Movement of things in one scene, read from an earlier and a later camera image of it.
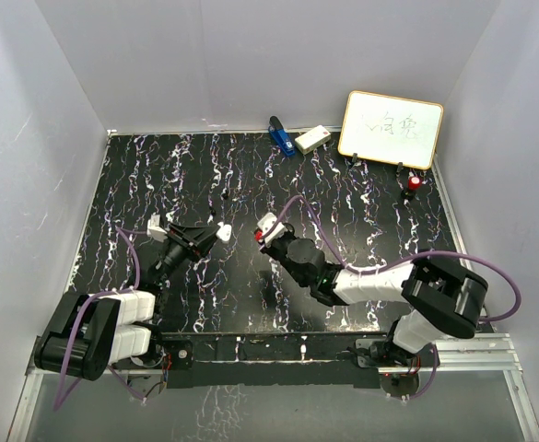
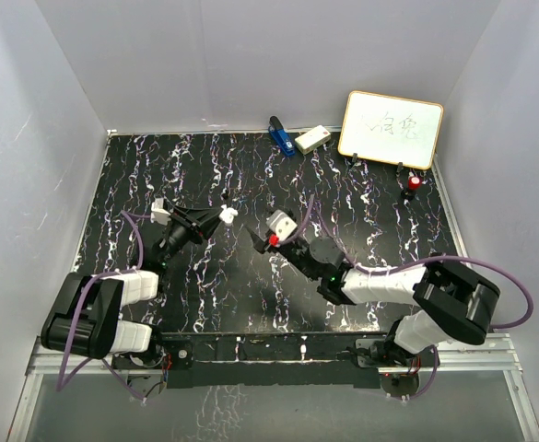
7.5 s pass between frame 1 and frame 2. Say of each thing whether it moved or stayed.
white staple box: stayed
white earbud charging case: moved
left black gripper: moved
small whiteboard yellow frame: stayed
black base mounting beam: stayed
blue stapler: stayed
